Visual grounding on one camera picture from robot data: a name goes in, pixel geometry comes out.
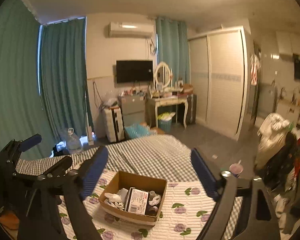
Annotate cream cloth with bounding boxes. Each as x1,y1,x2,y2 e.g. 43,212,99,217
117,188,128,204

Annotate large white tissue package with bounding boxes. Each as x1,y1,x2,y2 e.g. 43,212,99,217
125,187,149,215

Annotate grey sock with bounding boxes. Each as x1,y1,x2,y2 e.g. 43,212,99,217
149,191,157,200

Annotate white looped cord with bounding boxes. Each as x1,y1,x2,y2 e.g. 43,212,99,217
148,194,163,208

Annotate clear water jug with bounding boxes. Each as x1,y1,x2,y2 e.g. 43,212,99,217
62,127,82,154

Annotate large teal curtain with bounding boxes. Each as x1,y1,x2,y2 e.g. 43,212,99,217
0,0,90,160

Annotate brown cardboard box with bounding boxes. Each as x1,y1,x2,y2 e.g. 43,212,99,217
99,171,167,226

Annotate white suitcase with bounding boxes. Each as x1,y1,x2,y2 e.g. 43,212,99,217
102,107,125,143

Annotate white floral quilt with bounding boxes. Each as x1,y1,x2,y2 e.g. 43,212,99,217
57,168,243,240

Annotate white laundry bundle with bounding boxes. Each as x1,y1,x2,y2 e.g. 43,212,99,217
255,113,290,170

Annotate grey mini fridge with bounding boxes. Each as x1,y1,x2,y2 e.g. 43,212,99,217
119,95,145,127

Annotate grey checkered bed sheet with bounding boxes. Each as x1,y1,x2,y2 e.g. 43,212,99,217
14,134,243,239

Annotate white dressing table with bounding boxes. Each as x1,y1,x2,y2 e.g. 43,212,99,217
145,96,189,128

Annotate teal waste basket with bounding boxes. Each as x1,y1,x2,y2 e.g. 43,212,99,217
158,116,172,133

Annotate oval vanity mirror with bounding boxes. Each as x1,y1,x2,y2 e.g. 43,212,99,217
154,61,173,89

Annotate white air conditioner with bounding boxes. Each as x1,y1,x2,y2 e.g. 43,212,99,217
109,22,154,38

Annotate white sliding wardrobe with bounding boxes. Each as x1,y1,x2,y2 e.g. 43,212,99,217
188,26,253,141

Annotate narrow teal curtain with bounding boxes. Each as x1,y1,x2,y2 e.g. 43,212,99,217
155,17,190,83

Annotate white kitchen cabinets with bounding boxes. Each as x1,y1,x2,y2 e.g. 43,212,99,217
276,31,300,56

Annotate black wall television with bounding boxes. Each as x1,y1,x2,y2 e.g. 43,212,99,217
116,60,153,83

